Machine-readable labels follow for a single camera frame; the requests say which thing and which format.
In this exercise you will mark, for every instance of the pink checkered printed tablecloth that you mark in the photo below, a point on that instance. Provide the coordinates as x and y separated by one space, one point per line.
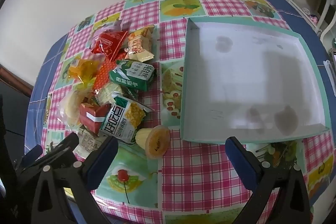
189 169

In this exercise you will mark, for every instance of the brown wooden rail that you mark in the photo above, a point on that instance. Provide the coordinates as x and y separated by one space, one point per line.
15 77

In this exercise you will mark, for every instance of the green and white snack packet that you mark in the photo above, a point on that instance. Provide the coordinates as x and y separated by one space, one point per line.
134 74

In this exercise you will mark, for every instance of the white labelled snack packet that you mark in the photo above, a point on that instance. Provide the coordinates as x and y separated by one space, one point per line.
88 141

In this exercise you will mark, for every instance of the white small device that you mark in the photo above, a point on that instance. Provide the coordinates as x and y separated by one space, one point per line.
328 67

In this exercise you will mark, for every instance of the yellow cellophane wrapped snack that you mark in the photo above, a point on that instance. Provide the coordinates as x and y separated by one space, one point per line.
81 69

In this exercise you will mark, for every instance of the red triangular snack packet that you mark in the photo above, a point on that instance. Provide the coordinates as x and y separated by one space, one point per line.
107 43

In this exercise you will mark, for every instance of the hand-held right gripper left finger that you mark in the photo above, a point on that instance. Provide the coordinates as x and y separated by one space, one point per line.
101 163

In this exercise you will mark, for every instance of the beige biscuit packet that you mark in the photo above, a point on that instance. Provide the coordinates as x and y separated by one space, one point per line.
139 45

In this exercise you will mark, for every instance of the red box-shaped snack packet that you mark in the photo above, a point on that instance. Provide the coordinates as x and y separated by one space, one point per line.
90 115

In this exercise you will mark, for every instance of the yellow jelly cup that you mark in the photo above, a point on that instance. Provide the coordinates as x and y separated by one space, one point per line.
157 141

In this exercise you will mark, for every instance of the green yellow corn snack packet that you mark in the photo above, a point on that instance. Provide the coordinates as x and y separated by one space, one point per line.
123 119

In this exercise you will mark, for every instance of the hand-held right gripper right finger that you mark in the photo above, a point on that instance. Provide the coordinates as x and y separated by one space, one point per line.
241 163

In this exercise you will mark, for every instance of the pink round small item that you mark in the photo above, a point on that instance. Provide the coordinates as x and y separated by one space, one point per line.
313 18

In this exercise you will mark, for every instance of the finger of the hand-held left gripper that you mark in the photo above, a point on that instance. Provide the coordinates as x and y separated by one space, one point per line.
63 146
32 154

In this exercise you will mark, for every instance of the orange-red patterned snack packet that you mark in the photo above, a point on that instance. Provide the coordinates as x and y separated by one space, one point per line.
103 75

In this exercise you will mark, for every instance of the white box with teal rim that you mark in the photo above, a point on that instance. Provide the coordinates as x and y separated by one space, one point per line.
249 69

